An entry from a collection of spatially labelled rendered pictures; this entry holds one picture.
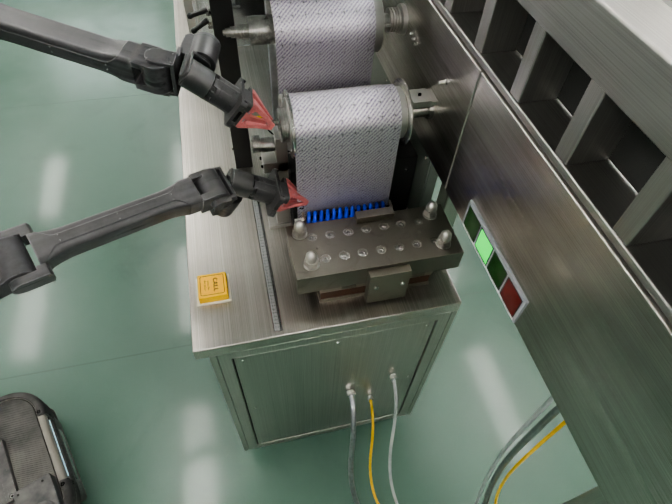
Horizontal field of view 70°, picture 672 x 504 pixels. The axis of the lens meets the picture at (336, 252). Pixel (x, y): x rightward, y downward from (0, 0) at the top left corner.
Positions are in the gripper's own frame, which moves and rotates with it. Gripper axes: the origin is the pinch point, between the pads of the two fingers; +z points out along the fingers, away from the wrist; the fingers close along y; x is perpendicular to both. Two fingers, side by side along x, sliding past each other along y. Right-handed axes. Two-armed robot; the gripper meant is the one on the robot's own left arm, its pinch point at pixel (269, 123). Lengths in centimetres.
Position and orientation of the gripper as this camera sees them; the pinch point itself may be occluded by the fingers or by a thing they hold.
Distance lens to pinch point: 107.4
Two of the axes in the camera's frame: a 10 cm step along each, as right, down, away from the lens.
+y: 1.5, 7.3, -6.6
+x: 6.5, -5.8, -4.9
